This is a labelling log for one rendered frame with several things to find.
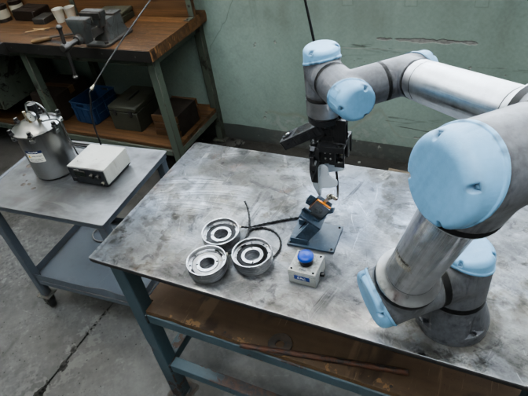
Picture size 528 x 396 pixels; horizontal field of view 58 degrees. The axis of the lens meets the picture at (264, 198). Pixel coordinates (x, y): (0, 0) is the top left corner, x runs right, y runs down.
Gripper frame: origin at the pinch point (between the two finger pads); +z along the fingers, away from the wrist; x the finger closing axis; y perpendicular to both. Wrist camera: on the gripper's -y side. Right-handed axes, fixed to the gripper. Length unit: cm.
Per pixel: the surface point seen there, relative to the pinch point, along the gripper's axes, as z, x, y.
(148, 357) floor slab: 99, -11, -77
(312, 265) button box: 13.6, -14.4, 1.7
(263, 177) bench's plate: 18.5, 21.3, -25.9
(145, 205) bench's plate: 19, 0, -57
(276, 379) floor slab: 98, -4, -21
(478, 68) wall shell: 38, 145, 33
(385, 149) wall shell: 92, 147, -9
